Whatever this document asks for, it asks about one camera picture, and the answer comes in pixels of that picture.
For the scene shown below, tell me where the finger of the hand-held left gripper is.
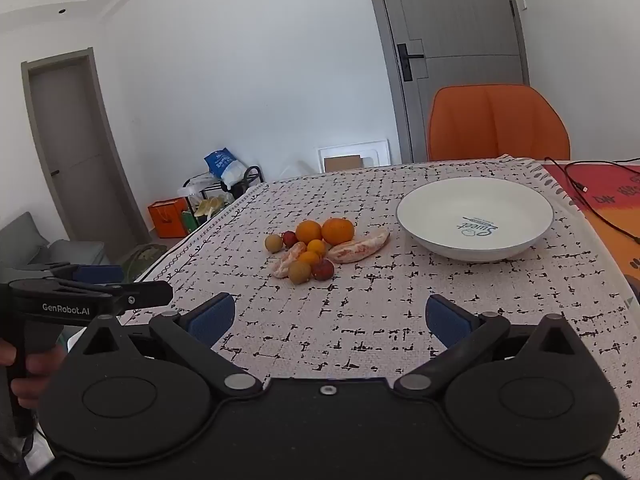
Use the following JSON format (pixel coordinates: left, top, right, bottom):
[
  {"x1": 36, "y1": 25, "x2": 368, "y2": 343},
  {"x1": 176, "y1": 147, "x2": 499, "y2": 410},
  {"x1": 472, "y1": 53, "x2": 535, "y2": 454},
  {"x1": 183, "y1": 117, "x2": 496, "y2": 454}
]
[
  {"x1": 12, "y1": 261, "x2": 125, "y2": 286},
  {"x1": 106, "y1": 280, "x2": 174, "y2": 317}
]

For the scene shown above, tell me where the blue and white bag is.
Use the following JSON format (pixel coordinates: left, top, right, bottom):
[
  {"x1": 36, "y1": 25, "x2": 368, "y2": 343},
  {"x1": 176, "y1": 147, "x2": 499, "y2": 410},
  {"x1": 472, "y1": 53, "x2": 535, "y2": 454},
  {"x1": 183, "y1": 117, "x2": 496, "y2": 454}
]
[{"x1": 203, "y1": 147, "x2": 246, "y2": 186}]

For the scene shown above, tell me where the cardboard piece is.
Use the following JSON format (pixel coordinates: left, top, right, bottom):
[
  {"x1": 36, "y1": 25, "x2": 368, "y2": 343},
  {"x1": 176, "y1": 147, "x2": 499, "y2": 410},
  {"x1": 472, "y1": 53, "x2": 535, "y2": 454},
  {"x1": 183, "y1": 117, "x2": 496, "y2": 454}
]
[{"x1": 324, "y1": 155, "x2": 365, "y2": 173}]

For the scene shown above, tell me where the white plate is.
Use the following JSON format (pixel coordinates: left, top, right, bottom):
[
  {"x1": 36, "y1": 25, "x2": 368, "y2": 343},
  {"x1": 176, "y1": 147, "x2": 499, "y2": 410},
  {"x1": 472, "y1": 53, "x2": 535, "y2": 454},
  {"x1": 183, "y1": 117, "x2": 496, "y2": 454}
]
[{"x1": 396, "y1": 176, "x2": 555, "y2": 262}]

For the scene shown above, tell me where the white framed board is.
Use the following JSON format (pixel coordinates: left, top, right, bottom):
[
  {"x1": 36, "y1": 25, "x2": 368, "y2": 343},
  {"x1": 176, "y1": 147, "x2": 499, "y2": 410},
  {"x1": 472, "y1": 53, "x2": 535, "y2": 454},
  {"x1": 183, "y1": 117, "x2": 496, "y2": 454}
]
[{"x1": 316, "y1": 138, "x2": 390, "y2": 175}]

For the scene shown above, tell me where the long peeled pomelo segment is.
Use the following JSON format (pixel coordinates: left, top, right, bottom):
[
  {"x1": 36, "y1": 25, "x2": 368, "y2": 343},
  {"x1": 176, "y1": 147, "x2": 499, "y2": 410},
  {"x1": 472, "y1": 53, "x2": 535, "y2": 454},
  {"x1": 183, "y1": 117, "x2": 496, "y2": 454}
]
[{"x1": 327, "y1": 226, "x2": 391, "y2": 265}]

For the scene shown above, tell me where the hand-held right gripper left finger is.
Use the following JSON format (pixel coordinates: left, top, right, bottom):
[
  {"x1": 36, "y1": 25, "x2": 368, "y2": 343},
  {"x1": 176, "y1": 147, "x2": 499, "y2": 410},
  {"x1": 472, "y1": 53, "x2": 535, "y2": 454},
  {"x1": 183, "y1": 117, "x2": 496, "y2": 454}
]
[{"x1": 69, "y1": 293, "x2": 263, "y2": 402}]

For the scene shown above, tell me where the black door handle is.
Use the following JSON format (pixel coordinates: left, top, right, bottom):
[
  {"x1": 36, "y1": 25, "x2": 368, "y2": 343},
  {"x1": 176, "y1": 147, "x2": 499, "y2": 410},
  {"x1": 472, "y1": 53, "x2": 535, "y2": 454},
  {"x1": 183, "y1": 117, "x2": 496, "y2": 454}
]
[{"x1": 396, "y1": 43, "x2": 426, "y2": 82}]

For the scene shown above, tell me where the orange paper bag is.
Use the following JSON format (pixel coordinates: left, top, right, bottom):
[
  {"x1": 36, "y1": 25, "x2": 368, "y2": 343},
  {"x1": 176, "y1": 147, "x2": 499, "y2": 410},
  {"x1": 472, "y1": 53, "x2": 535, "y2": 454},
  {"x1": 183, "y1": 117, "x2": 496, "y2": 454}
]
[{"x1": 147, "y1": 197, "x2": 191, "y2": 239}]

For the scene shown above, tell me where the green patterned bag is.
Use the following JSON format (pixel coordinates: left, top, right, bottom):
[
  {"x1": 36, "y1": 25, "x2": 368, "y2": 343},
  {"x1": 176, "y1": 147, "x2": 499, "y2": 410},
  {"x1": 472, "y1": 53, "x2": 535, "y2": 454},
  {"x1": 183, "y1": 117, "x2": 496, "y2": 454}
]
[{"x1": 122, "y1": 242, "x2": 168, "y2": 283}]

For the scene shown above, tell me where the large orange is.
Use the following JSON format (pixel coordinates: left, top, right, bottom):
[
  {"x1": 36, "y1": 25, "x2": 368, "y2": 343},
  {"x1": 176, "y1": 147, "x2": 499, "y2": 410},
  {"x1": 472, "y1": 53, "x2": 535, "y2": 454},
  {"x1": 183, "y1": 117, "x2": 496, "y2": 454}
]
[{"x1": 321, "y1": 217, "x2": 356, "y2": 246}]

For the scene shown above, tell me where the person's left hand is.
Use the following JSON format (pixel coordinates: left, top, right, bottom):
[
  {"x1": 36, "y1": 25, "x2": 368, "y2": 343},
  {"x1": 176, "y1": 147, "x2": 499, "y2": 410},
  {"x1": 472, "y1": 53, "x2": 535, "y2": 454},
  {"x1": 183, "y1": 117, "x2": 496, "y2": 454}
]
[{"x1": 0, "y1": 336, "x2": 68, "y2": 410}]

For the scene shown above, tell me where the clear bag with yellow contents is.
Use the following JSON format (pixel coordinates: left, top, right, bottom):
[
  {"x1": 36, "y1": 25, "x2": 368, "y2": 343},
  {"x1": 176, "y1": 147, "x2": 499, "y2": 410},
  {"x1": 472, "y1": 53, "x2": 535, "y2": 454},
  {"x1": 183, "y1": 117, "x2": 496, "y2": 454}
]
[{"x1": 190, "y1": 192, "x2": 236, "y2": 221}]

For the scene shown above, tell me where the brown-framed door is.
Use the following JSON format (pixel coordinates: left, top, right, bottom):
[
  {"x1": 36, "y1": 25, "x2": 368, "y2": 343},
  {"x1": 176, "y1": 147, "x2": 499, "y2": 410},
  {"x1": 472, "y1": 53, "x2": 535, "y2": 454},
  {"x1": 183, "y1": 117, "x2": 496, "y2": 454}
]
[{"x1": 21, "y1": 47, "x2": 151, "y2": 261}]

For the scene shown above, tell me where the grey door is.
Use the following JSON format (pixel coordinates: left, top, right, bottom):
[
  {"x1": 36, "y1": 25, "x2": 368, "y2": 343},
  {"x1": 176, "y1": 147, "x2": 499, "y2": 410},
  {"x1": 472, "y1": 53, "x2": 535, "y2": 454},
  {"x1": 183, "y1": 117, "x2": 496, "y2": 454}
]
[{"x1": 361, "y1": 0, "x2": 531, "y2": 163}]

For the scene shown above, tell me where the black metal rack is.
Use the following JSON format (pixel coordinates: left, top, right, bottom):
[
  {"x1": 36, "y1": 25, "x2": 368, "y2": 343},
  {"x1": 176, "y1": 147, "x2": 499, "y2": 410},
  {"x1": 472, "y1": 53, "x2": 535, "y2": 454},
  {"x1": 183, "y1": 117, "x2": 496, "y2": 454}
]
[{"x1": 182, "y1": 165, "x2": 263, "y2": 211}]

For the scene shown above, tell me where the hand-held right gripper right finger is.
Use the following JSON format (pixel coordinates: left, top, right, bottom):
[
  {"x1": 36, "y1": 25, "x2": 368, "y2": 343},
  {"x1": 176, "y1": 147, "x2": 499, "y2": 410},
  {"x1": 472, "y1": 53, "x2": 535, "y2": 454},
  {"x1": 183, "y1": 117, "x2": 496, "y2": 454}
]
[{"x1": 393, "y1": 293, "x2": 595, "y2": 397}]

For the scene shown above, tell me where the wide peeled pomelo segment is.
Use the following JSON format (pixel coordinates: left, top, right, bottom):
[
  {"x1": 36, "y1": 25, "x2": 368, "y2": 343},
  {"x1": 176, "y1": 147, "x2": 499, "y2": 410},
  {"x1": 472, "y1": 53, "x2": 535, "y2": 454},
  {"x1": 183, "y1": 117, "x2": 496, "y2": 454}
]
[{"x1": 271, "y1": 241, "x2": 307, "y2": 279}]

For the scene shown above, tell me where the orange chair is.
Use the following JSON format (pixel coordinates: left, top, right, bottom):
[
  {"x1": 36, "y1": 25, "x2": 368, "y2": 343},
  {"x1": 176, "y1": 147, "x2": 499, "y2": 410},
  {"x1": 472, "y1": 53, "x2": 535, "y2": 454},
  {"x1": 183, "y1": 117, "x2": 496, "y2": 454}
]
[{"x1": 426, "y1": 84, "x2": 572, "y2": 163}]

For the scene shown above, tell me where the medium orange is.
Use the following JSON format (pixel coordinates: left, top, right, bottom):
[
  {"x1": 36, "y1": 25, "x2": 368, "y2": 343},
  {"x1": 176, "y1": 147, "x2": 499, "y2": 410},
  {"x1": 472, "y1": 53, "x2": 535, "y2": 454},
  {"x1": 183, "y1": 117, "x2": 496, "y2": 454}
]
[{"x1": 295, "y1": 220, "x2": 323, "y2": 245}]

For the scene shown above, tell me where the grey sofa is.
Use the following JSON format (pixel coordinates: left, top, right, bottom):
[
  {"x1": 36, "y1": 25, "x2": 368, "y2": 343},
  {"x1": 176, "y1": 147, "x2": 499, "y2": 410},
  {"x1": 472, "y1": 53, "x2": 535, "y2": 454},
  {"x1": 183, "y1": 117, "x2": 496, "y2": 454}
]
[{"x1": 0, "y1": 211, "x2": 106, "y2": 286}]

